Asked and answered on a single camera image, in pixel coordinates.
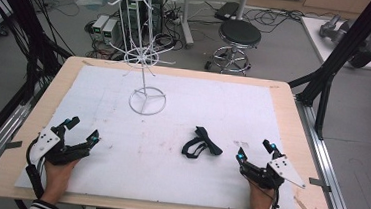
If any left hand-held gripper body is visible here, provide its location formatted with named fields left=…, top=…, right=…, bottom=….
left=29, top=124, right=93, bottom=169

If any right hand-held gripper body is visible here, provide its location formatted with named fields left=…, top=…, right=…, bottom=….
left=237, top=152, right=309, bottom=193

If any black strap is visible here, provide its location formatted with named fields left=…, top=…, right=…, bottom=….
left=180, top=124, right=226, bottom=163

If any white wire display rack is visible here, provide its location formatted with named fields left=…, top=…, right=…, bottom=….
left=76, top=0, right=182, bottom=118

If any person's right hand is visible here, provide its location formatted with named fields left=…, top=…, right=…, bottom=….
left=247, top=181, right=278, bottom=209

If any person's left hand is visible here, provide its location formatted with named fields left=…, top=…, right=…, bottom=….
left=39, top=156, right=80, bottom=206

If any grey metal clamp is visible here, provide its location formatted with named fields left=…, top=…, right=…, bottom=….
left=0, top=138, right=24, bottom=159
left=307, top=176, right=333, bottom=194

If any person's left striped sleeve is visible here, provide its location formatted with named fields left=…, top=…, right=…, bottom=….
left=27, top=198, right=62, bottom=209

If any white foam mat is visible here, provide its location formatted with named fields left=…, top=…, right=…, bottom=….
left=13, top=59, right=309, bottom=209

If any grey power supply unit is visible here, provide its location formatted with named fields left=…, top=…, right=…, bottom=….
left=90, top=13, right=110, bottom=42
left=101, top=17, right=120, bottom=46

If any white floor board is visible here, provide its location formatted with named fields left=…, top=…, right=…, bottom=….
left=296, top=15, right=371, bottom=71

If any black round stool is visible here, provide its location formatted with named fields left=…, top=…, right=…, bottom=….
left=203, top=16, right=263, bottom=78

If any dark computer tower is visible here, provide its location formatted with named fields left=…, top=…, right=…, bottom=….
left=117, top=0, right=166, bottom=47

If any black flat box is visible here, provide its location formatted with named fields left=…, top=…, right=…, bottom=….
left=213, top=0, right=242, bottom=22

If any grey desk leg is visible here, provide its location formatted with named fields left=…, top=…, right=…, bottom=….
left=177, top=0, right=199, bottom=50

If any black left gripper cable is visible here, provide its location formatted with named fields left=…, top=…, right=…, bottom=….
left=22, top=136, right=50, bottom=201

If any black frame strut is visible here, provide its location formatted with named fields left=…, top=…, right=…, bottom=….
left=283, top=0, right=371, bottom=145
left=0, top=0, right=77, bottom=109

